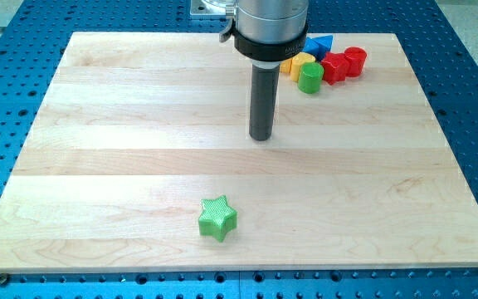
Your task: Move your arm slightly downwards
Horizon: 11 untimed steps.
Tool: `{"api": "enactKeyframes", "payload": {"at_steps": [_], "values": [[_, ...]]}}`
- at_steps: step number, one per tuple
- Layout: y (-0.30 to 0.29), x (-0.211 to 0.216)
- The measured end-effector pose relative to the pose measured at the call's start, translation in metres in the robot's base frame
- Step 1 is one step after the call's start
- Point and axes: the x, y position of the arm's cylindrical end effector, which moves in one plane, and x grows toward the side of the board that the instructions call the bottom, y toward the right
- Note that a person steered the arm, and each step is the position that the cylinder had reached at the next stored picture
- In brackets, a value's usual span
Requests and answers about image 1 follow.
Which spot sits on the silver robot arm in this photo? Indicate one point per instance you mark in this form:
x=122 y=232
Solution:
x=266 y=31

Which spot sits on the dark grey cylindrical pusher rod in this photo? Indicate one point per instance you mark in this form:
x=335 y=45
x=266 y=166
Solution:
x=264 y=82

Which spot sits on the green star block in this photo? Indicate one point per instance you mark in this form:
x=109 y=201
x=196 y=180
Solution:
x=217 y=218

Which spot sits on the yellow block behind rod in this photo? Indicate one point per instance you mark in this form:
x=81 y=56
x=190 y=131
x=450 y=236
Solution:
x=285 y=66

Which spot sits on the light wooden board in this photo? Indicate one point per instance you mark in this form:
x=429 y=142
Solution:
x=136 y=129

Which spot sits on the green cylinder block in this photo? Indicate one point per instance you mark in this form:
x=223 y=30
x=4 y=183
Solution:
x=310 y=77

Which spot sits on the yellow cylinder block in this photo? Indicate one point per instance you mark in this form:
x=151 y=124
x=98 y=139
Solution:
x=297 y=62

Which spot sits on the red star block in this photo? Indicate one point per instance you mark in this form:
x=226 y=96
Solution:
x=335 y=67

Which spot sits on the blue cube block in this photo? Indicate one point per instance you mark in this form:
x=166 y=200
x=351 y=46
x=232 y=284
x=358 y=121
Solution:
x=311 y=47

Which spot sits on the blue triangle block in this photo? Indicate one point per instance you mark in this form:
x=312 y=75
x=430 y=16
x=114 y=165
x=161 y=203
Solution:
x=323 y=44

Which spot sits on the red cylinder block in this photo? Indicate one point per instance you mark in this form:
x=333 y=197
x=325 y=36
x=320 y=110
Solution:
x=356 y=57

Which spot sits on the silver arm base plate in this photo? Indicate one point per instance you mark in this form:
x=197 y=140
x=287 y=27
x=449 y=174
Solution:
x=209 y=7

